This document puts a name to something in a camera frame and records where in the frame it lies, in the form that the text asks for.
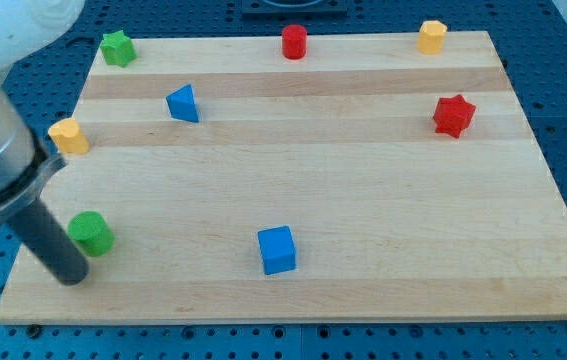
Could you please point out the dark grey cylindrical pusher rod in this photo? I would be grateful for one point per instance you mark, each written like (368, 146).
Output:
(41, 233)

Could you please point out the green cylinder block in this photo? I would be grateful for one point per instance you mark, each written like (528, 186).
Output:
(91, 233)

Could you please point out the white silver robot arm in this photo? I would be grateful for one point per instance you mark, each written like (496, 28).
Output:
(27, 26)

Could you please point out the blue triangle block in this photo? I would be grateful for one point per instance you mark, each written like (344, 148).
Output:
(181, 104)

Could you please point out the yellow hexagon block left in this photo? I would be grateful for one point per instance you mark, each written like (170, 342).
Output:
(68, 137)

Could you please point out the yellow hexagon block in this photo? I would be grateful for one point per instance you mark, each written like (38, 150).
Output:
(68, 137)
(431, 37)

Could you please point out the green star block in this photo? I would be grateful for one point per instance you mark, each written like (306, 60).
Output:
(117, 49)

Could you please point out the blue cube block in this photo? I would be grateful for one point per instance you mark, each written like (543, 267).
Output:
(277, 249)

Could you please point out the red cylinder block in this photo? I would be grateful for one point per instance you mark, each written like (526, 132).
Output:
(294, 41)

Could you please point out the wooden board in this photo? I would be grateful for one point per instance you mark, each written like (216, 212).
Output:
(392, 222)

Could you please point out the red star block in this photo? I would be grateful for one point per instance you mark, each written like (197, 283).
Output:
(453, 115)

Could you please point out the yellow hexagon block right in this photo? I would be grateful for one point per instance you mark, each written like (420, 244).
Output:
(431, 37)

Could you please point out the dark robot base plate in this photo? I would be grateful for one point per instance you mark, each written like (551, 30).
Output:
(253, 8)

